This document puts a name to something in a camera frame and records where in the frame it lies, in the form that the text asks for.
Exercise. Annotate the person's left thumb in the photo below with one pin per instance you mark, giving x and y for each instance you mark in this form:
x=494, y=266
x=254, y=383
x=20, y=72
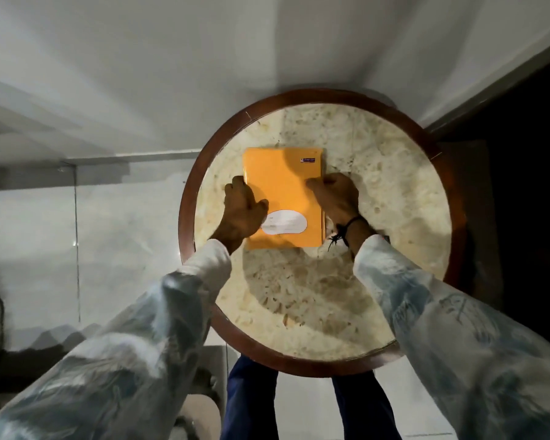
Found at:
x=262, y=209

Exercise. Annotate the person's right leg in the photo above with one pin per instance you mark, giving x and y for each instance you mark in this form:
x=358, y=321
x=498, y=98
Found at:
x=364, y=407

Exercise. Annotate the person's left hand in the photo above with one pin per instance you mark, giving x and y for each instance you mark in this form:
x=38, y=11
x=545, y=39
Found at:
x=239, y=213

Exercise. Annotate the person's left leg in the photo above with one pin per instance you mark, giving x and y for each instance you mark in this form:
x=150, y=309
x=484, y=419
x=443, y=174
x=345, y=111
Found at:
x=250, y=403

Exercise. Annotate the round marble table, wooden rim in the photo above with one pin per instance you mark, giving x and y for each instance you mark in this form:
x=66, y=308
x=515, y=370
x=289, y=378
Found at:
x=302, y=297

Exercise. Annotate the orange notebook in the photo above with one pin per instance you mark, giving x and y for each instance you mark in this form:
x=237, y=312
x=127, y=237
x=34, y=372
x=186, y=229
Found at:
x=282, y=183

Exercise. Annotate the person's right hand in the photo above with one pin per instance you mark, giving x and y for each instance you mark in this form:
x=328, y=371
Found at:
x=339, y=199

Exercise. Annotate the black thread wristband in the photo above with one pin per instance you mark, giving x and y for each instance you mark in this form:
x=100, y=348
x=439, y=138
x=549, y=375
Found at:
x=346, y=228

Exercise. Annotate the person's right thumb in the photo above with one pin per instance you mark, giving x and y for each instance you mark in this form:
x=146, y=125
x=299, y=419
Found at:
x=315, y=185

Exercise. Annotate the person's leg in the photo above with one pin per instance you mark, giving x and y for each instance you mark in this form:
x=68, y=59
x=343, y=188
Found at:
x=364, y=407
x=250, y=403

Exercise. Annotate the person's left forearm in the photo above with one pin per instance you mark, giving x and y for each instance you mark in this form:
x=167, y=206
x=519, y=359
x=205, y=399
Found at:
x=133, y=343

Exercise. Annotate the person's right forearm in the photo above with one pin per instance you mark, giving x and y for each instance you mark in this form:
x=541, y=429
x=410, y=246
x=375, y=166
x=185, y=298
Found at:
x=463, y=343

